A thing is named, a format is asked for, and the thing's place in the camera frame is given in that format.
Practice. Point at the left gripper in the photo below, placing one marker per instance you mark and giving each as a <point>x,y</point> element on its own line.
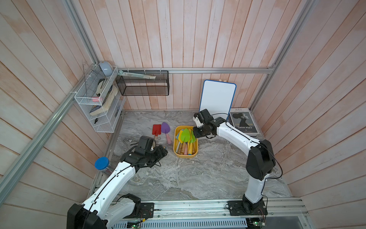
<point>160,153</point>

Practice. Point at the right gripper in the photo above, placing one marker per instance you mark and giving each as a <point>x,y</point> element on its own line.
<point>195,131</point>

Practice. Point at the green shovel yellow handle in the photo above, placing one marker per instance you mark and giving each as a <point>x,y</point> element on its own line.
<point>185,137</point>

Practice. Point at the red shovel wooden handle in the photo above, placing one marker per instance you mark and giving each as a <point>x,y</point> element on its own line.
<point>156,130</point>

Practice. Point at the yellow storage box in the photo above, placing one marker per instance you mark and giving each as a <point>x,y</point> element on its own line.
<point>175,143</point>

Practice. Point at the purple shovel pink handle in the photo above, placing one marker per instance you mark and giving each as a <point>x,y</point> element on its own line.
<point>165,128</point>
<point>186,149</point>

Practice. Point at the green shovel wooden handle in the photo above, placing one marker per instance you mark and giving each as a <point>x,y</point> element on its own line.
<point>192,141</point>

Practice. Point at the yellow scoop wooden handle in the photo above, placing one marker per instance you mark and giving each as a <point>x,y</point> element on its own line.
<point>178,148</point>

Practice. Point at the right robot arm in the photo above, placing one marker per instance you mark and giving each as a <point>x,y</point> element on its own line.
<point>260,159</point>

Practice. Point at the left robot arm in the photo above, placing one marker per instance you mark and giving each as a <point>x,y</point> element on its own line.
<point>98,212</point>

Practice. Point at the black and white book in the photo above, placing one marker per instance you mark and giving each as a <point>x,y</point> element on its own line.
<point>242,120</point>

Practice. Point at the blue-lid tube container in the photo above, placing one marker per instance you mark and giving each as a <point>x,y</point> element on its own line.
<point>103,165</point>

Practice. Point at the black mesh basket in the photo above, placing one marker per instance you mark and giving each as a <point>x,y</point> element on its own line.
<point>144,87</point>

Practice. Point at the light green ruler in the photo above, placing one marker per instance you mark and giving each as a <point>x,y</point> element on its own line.
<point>135,75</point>

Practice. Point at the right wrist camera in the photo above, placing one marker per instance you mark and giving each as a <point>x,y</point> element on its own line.
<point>196,119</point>

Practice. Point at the whiteboard blue frame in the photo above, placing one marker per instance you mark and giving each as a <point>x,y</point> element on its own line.
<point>217,97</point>

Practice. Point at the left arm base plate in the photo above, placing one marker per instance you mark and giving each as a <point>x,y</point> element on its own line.
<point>142,210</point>

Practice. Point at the white wire shelf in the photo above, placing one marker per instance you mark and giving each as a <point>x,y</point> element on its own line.
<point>102,123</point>

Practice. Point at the books in wire shelf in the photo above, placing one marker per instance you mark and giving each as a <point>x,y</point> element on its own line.
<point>102,97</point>

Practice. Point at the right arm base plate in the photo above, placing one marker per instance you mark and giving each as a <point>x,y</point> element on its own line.
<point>244,207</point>

